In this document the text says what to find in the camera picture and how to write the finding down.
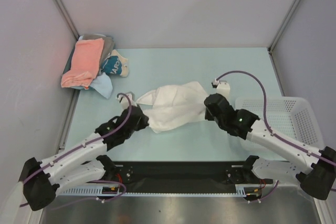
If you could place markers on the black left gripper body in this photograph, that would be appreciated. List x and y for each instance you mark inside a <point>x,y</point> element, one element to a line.
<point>142,124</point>

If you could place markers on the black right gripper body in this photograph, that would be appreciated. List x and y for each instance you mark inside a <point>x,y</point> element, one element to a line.
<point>211,104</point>

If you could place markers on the white towel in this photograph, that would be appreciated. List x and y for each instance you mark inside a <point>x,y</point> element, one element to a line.
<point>173,106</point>

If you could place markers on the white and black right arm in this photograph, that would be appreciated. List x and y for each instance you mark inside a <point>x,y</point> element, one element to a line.
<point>309,167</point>

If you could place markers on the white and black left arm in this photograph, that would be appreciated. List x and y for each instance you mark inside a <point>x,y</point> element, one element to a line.
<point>86,162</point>

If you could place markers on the light blue towel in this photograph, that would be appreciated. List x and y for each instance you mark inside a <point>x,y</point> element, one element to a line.
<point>101,84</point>

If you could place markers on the teal and beige towel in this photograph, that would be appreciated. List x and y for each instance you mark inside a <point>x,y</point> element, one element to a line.
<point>115,64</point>

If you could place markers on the white perforated plastic basket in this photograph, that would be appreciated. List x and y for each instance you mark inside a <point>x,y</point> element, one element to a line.
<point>291,116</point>

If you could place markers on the pink towel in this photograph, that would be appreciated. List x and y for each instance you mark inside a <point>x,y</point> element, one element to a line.
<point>84,64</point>

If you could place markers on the grey towel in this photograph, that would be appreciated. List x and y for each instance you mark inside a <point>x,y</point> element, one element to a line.
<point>109,45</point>

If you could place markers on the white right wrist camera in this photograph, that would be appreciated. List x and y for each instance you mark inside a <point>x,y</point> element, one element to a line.
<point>222,89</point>

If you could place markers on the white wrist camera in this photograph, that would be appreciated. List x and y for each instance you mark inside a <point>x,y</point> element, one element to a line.
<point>222,89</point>
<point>126,99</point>

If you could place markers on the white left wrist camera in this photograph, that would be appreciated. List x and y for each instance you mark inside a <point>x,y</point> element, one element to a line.
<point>126,99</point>

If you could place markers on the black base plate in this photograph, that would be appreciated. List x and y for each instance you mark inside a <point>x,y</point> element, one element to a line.
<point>189,173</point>

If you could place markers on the white slotted cable duct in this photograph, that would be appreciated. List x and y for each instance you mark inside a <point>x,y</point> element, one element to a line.
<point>165,189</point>

